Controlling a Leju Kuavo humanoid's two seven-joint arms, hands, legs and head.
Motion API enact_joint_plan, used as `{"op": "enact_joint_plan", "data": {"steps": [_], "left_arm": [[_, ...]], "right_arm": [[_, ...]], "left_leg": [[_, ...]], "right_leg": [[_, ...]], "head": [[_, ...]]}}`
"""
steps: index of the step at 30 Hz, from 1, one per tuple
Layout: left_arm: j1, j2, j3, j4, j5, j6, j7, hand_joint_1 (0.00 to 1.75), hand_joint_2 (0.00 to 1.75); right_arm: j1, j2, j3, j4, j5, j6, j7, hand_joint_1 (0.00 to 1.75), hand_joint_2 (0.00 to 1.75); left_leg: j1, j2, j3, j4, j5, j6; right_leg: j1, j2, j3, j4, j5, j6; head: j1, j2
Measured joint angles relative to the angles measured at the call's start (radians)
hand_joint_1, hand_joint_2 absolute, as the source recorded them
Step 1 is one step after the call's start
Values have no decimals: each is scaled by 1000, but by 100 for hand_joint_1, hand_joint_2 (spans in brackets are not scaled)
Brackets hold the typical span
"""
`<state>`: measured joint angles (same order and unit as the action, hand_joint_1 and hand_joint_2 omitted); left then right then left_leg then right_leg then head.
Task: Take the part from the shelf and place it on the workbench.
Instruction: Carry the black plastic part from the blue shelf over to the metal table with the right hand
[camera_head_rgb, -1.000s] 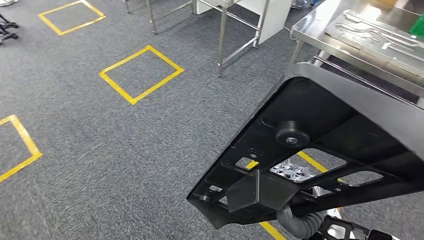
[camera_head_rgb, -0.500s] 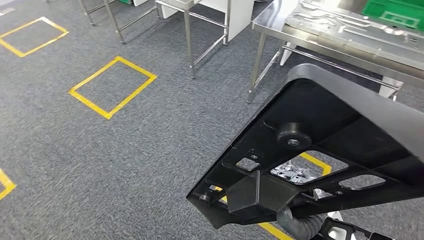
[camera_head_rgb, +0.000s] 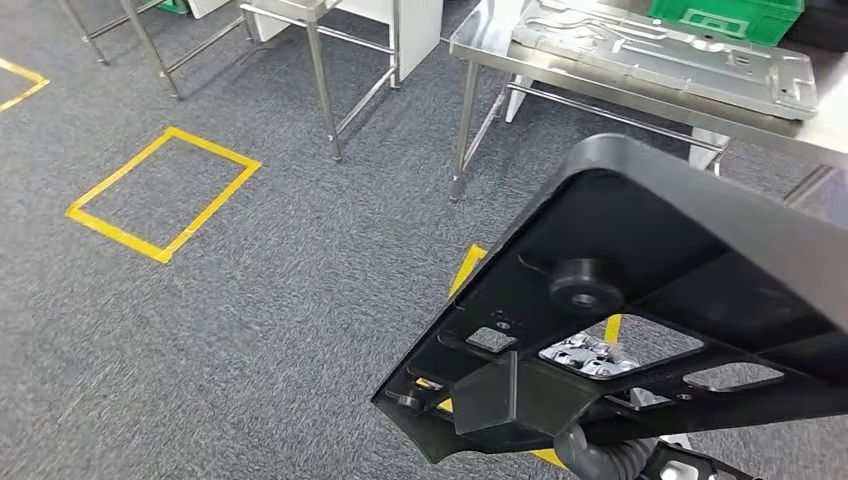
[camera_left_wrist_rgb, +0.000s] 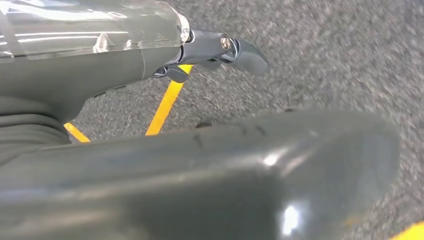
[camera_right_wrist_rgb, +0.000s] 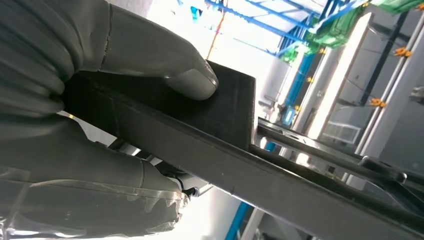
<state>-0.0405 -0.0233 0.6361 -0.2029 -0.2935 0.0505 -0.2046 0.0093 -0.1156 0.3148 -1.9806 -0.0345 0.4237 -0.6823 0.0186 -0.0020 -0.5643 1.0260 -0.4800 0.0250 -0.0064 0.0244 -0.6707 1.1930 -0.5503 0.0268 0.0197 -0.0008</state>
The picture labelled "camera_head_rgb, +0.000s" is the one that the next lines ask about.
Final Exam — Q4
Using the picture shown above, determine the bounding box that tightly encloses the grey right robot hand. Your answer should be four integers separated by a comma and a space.
539, 333, 641, 379

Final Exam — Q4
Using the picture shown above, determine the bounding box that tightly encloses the black plastic car part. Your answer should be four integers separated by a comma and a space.
370, 132, 848, 465

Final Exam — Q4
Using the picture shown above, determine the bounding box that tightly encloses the stainless steel workbench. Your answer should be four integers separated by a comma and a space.
449, 0, 848, 205

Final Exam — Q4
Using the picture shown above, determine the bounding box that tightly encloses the white panel foot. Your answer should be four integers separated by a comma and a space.
687, 127, 731, 175
504, 74, 533, 125

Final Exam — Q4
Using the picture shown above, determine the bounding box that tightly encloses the stamped sheet metal panel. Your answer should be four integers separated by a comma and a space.
511, 0, 818, 122

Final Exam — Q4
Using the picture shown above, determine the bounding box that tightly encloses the white cabinet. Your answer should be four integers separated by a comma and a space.
251, 0, 445, 84

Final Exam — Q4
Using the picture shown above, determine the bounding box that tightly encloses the stainless steel table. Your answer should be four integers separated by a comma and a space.
237, 0, 403, 164
58, 0, 256, 102

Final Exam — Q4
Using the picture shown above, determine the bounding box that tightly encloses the white board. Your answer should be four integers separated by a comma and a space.
187, 0, 231, 20

